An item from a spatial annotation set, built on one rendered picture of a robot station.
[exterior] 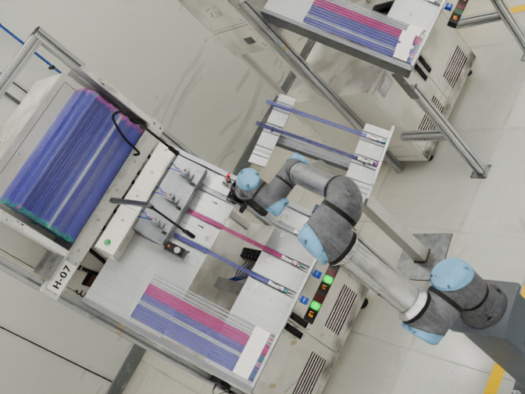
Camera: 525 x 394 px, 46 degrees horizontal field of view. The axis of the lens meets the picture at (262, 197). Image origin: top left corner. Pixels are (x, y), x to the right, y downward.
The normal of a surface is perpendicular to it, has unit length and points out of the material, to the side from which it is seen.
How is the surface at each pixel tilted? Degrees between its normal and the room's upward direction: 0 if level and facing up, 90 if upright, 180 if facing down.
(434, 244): 0
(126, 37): 90
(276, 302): 46
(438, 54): 90
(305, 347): 90
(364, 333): 0
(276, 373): 90
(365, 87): 0
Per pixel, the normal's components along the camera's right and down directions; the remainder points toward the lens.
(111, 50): 0.60, 0.05
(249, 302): -0.02, -0.34
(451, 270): -0.57, -0.64
